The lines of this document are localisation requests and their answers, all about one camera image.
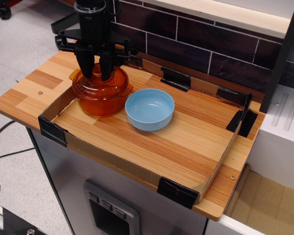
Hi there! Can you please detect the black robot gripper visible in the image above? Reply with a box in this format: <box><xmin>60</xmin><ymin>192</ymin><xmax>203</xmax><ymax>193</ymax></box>
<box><xmin>57</xmin><ymin>0</ymin><xmax>131</xmax><ymax>81</ymax></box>

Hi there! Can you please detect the orange transparent pot lid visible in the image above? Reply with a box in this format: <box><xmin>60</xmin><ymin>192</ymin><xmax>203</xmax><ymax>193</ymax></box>
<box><xmin>69</xmin><ymin>63</ymin><xmax>133</xmax><ymax>100</ymax></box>

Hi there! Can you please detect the orange transparent glass pot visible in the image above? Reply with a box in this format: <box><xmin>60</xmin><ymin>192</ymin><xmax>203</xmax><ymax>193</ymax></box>
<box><xmin>69</xmin><ymin>63</ymin><xmax>134</xmax><ymax>117</ymax></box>

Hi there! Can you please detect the black rolling chair base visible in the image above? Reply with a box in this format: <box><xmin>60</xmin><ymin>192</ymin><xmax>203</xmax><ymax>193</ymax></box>
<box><xmin>51</xmin><ymin>12</ymin><xmax>79</xmax><ymax>50</ymax></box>

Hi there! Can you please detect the light blue ceramic bowl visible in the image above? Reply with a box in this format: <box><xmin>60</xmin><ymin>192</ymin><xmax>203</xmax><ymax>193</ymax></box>
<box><xmin>125</xmin><ymin>89</ymin><xmax>175</xmax><ymax>131</ymax></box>

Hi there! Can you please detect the cardboard fence with black tape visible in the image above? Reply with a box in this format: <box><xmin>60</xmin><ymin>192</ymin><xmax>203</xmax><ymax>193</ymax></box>
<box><xmin>37</xmin><ymin>52</ymin><xmax>264</xmax><ymax>217</ymax></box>

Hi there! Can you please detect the grey appliance control panel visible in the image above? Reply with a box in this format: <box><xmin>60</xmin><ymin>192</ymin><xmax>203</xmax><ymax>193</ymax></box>
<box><xmin>83</xmin><ymin>181</ymin><xmax>141</xmax><ymax>235</ymax></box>

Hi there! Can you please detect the white cabinet with grooves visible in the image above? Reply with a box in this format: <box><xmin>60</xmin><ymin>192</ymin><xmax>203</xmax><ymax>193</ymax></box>
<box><xmin>248</xmin><ymin>85</ymin><xmax>294</xmax><ymax>189</ymax></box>

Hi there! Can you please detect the black cable on floor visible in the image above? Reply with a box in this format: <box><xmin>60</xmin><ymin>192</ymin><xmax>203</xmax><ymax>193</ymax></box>
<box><xmin>0</xmin><ymin>119</ymin><xmax>35</xmax><ymax>162</ymax></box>

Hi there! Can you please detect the black metal shelf post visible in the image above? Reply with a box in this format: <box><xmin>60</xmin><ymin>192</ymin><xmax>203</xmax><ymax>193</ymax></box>
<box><xmin>259</xmin><ymin>13</ymin><xmax>294</xmax><ymax>114</ymax></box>

